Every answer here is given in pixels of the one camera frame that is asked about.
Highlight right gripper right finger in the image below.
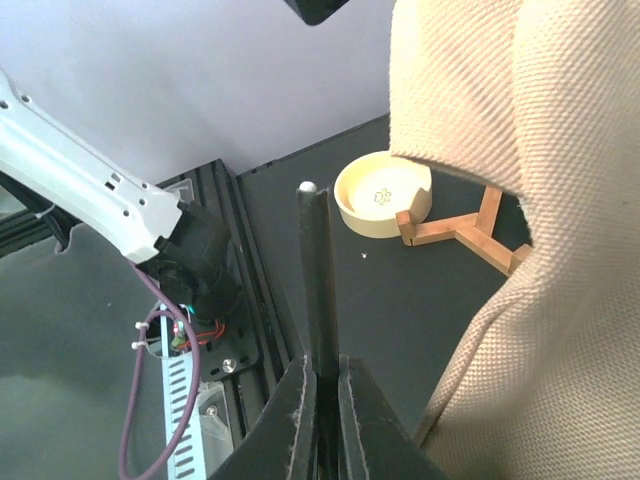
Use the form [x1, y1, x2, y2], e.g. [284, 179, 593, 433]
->
[338, 355, 446, 480]

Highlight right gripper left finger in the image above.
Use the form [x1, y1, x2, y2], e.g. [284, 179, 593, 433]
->
[211, 355, 317, 480]

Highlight black tent pole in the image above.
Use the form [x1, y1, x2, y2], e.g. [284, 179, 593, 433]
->
[296, 181, 341, 479]

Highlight beige fabric pet tent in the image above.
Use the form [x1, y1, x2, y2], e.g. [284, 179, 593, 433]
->
[387, 0, 640, 480]

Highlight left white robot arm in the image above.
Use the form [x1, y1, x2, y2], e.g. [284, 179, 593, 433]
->
[1, 1, 256, 321]

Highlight yellow pet bowl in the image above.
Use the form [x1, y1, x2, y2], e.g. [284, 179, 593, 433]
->
[333, 151, 432, 239]

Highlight small green circuit board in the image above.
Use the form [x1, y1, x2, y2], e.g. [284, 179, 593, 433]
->
[167, 317, 226, 354]

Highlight wooden bowl stand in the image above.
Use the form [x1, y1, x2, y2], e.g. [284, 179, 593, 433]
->
[396, 186, 533, 276]

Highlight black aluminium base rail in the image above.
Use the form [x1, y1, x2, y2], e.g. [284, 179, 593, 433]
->
[1, 160, 290, 442]

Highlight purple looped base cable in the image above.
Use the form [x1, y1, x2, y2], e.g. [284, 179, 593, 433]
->
[118, 262, 204, 480]

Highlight light blue slotted cable duct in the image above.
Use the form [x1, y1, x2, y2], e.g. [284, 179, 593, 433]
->
[155, 316, 206, 480]

